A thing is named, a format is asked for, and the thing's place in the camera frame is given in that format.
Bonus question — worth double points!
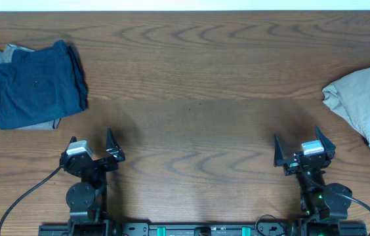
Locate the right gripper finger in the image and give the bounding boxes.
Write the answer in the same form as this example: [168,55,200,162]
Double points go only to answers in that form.
[274,134,284,167]
[315,126,336,153]

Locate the dark blue denim shorts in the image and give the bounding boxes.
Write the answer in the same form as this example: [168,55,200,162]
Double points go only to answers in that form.
[0,40,87,130]

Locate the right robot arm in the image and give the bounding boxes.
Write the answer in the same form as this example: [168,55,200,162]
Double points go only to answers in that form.
[274,127,352,235]

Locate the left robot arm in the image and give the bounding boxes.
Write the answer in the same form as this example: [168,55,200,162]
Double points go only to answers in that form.
[60,128,125,236]

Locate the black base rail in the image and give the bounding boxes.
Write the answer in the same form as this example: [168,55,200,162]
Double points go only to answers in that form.
[38,221,367,236]

